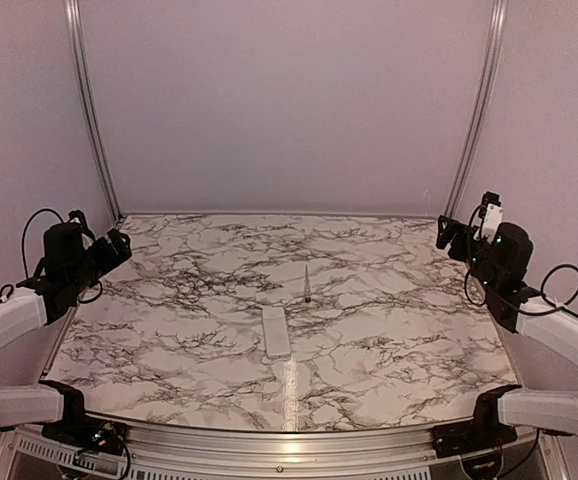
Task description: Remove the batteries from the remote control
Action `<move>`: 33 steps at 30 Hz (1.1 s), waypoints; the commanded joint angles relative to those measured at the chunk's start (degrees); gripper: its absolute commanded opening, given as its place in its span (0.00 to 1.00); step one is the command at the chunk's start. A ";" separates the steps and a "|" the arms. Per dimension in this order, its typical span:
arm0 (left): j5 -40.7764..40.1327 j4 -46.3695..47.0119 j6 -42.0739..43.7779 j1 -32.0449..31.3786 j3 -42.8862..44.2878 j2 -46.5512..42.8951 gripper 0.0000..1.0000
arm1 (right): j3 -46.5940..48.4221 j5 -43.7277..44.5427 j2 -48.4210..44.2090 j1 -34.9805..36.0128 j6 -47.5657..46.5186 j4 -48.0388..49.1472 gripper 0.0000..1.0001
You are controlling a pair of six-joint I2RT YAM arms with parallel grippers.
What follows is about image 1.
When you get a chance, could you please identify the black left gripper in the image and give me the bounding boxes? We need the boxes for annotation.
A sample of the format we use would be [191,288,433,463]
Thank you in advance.
[67,227,131,294]

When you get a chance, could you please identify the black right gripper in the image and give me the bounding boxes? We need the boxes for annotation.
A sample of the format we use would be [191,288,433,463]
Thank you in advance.
[437,215,500,292]

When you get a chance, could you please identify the white remote control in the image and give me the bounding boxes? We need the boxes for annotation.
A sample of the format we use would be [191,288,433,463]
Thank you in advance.
[262,306,291,358]

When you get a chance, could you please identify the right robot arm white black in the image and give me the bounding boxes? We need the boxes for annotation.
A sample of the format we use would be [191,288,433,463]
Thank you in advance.
[436,216,578,450]

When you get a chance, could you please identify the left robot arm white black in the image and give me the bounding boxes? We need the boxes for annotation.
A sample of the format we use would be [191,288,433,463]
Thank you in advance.
[0,221,132,445]

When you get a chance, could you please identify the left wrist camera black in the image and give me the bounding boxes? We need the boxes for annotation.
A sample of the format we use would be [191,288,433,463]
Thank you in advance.
[68,210,88,228]

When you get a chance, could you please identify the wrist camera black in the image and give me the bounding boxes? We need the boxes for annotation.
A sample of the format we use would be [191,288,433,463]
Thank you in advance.
[68,210,88,228]
[478,191,503,243]

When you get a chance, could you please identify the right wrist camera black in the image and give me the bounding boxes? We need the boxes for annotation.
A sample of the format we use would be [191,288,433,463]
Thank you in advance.
[478,191,503,243]

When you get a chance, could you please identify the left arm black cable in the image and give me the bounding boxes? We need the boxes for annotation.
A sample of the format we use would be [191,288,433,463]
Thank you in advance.
[21,208,70,281]

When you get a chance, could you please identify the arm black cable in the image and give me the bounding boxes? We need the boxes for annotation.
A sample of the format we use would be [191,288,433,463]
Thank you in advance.
[21,208,70,281]
[538,263,578,335]

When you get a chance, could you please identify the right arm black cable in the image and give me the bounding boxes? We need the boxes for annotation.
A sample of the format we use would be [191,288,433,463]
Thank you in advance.
[538,263,578,335]

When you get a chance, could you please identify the right aluminium frame post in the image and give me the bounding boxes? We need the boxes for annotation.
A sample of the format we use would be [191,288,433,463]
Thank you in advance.
[444,0,509,217]

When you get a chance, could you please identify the aluminium frame post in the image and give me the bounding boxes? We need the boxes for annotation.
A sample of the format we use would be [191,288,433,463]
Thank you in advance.
[444,0,509,217]
[64,0,123,224]

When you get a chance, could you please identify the clear handled small screwdriver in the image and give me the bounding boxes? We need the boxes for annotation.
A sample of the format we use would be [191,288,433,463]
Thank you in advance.
[303,265,312,303]

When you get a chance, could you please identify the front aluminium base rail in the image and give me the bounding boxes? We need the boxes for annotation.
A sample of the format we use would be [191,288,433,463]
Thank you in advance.
[0,419,575,480]

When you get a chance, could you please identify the left aluminium frame post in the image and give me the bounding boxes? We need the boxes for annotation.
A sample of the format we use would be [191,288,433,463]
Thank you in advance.
[64,0,123,224]

